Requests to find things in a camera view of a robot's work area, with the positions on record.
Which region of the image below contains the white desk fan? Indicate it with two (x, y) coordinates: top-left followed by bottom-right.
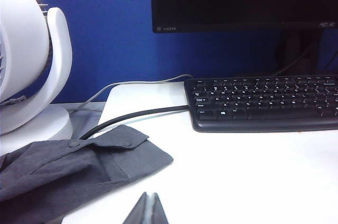
(0, 0), (73, 153)

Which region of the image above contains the black monitor cable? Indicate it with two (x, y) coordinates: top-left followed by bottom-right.
(271, 45), (317, 77)

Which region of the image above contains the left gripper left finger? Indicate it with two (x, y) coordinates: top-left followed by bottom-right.
(122, 191), (149, 224)

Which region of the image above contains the white raised desk board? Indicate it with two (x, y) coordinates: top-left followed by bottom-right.
(60, 81), (338, 224)

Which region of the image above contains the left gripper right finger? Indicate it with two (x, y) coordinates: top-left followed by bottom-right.
(151, 191), (170, 224)

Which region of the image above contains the blue office partition panel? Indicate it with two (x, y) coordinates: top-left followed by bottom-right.
(15, 0), (338, 103)

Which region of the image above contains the black monitor stand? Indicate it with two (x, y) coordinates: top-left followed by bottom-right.
(274, 29), (324, 77)

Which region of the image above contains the grey fan cable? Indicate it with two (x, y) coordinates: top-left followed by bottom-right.
(69, 73), (194, 115)

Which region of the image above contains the thick black cable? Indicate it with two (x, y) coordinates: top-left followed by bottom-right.
(79, 104), (191, 140)

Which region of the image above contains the black computer keyboard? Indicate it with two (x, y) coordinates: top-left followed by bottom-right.
(183, 75), (338, 133)

